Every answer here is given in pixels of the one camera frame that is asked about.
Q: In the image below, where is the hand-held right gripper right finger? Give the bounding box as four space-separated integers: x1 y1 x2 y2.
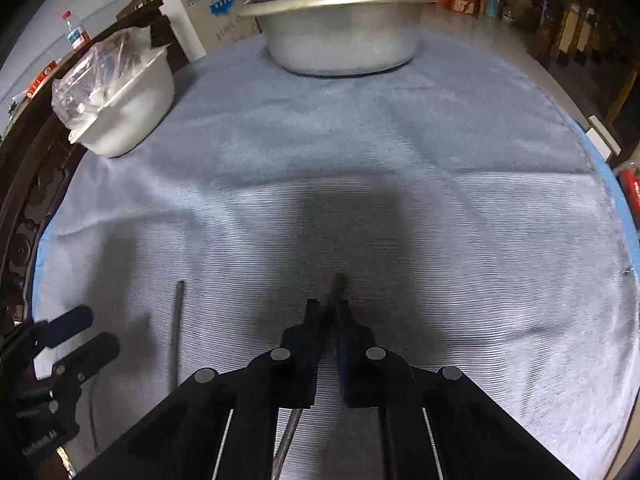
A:
337 300 581 480

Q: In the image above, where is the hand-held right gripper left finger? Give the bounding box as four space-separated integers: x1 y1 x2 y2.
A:
75 300 321 480

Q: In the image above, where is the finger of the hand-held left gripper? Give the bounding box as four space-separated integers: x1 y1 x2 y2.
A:
32 305 94 351
50 332 121 387

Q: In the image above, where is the metal chopstick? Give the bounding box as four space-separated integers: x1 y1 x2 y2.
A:
271 273 347 480
170 280 186 391

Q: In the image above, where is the grey cloth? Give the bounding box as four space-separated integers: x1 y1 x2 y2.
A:
32 30 640 480

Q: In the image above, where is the white bowl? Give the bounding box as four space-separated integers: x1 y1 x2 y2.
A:
67 47 176 158

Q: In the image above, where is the red packet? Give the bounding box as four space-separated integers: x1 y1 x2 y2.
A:
27 60 62 97

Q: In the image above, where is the clear plastic bag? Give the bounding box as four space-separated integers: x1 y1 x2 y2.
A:
51 27 168 131

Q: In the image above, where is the clear bottle with red cap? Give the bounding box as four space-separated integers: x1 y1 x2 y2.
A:
61 10 91 52

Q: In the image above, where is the metal pot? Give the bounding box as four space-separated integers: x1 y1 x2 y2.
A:
237 0 443 78

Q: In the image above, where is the blue cloth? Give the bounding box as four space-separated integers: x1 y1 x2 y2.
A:
32 120 640 311

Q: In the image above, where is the red and white stool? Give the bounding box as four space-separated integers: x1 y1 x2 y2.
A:
619 159 640 218

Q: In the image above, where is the white step stool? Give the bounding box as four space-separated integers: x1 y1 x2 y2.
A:
584 116 625 163

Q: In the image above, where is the white cardboard box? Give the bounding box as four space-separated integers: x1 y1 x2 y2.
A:
162 0 261 61

